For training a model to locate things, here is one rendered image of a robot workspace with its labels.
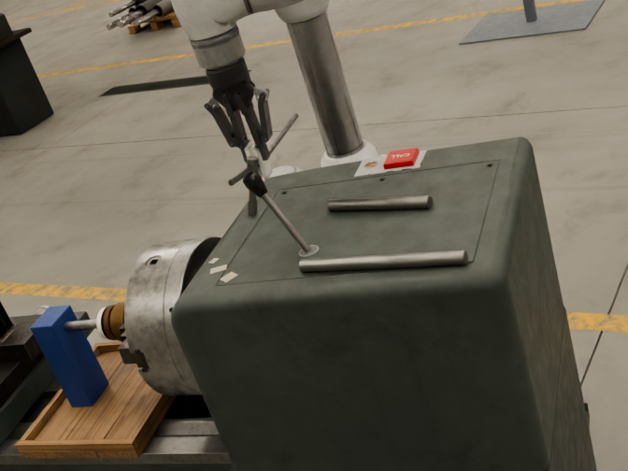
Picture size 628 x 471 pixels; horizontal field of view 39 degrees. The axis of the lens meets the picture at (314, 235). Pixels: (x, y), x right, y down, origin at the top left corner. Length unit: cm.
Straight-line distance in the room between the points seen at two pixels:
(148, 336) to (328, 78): 85
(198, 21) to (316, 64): 66
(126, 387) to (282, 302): 73
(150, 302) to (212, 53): 48
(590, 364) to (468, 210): 170
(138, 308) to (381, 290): 54
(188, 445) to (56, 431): 34
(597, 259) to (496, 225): 225
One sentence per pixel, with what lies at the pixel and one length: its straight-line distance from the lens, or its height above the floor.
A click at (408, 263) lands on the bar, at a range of 138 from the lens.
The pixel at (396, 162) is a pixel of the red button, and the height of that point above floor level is 127.
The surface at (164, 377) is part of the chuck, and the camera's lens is 175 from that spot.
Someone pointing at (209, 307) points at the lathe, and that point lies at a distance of 150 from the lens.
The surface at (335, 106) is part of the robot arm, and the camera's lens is 225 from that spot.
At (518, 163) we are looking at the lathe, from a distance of 164.
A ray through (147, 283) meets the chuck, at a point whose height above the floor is 122.
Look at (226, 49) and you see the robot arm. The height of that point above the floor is 158.
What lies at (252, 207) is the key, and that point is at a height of 127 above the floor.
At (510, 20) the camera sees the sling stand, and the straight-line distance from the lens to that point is 679.
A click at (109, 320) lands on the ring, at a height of 110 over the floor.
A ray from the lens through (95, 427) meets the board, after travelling 201.
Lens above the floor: 195
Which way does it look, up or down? 26 degrees down
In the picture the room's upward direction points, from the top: 18 degrees counter-clockwise
